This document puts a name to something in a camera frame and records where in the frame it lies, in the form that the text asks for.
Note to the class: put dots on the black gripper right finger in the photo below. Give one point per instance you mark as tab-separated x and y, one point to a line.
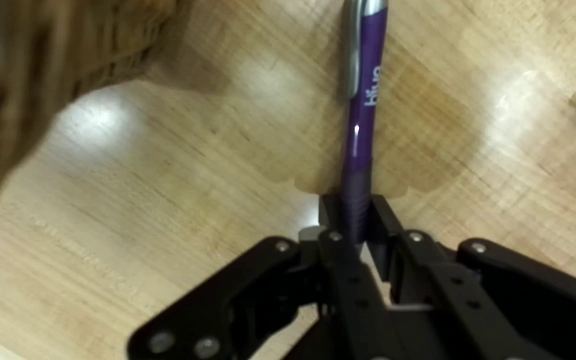
382	235

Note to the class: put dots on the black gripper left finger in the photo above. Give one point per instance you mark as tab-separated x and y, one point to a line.
330	216

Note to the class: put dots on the purple pen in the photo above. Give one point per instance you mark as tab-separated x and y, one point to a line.
368	21

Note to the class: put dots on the woven wicker basket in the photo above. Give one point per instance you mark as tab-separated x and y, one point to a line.
56	50

